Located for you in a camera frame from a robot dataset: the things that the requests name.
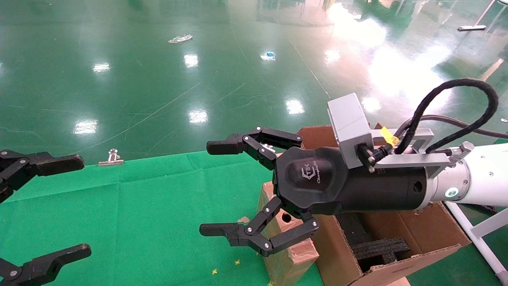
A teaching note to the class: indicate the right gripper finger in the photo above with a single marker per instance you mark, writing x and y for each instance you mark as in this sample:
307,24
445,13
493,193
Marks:
242,235
254,143

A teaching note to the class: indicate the small cardboard scrap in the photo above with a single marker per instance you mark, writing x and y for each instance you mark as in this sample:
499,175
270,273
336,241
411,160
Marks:
243,219

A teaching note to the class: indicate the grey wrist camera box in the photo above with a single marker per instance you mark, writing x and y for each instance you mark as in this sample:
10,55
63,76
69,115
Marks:
349,119

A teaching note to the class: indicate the white tube frame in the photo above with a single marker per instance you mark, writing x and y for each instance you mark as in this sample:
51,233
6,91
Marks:
482,242

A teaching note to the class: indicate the grey floor bar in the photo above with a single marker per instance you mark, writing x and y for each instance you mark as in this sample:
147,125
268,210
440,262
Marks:
472,28

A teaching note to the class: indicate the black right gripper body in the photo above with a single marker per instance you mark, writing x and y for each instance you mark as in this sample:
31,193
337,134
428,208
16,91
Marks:
357,190

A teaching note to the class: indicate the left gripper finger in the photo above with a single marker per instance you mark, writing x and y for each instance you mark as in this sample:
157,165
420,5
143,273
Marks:
43,267
55,163

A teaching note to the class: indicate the white plastic floor litter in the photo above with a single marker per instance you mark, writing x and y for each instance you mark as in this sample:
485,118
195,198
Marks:
180,38

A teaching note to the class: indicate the large open cardboard carton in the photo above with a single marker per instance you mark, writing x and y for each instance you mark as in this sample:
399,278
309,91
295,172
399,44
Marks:
420,232

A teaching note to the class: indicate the black foam insert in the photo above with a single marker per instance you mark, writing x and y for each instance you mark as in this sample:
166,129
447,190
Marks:
381,249

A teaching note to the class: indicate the silver binder clip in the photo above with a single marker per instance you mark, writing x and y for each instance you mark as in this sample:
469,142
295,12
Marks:
113,159
267,147

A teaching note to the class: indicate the green table cloth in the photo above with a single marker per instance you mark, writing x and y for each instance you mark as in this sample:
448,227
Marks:
139,214

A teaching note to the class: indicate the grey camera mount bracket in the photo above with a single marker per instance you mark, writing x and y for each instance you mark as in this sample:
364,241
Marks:
412,159

